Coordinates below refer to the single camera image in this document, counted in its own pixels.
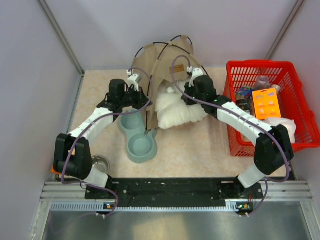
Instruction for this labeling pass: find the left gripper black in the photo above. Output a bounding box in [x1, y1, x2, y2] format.
[119, 86, 153, 111]

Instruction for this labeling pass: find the cream fluffy pillow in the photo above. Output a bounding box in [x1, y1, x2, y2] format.
[154, 80, 208, 130]

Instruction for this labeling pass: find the beige fabric pet tent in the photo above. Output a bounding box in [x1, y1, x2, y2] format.
[131, 35, 208, 131]

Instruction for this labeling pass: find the black tent pole long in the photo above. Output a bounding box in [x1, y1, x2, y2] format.
[132, 35, 208, 77]

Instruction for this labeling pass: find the teal double pet bowl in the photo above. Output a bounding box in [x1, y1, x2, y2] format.
[118, 108, 158, 164]

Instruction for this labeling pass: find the black tent pole crossing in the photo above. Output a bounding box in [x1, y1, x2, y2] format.
[143, 35, 193, 136]

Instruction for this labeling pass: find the stainless steel bowl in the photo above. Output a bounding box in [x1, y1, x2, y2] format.
[92, 155, 110, 174]

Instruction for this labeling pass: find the red plastic basket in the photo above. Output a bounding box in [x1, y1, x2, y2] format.
[223, 59, 320, 153]

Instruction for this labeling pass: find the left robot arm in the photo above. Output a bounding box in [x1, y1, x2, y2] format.
[53, 74, 151, 199]

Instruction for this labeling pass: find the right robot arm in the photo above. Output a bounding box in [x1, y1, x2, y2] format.
[182, 75, 294, 198]

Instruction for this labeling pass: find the black pet food can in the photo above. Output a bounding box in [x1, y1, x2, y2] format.
[235, 99, 251, 111]

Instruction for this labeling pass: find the white pompom toy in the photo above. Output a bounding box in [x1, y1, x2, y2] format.
[166, 87, 175, 94]

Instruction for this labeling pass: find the colourful snack bag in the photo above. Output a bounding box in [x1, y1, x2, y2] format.
[235, 86, 254, 101]

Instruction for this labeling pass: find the orange card package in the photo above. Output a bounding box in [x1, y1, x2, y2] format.
[252, 88, 282, 120]

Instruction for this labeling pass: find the white wrapped bag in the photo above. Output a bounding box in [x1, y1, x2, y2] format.
[263, 117, 297, 144]

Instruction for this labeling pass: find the orange snack packet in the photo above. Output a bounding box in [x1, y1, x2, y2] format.
[50, 165, 58, 174]

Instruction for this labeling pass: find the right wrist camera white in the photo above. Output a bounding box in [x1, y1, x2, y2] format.
[186, 66, 204, 88]

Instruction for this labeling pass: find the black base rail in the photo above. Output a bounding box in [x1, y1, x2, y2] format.
[85, 177, 259, 208]

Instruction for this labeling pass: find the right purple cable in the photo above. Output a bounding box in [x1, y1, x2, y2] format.
[170, 55, 292, 217]

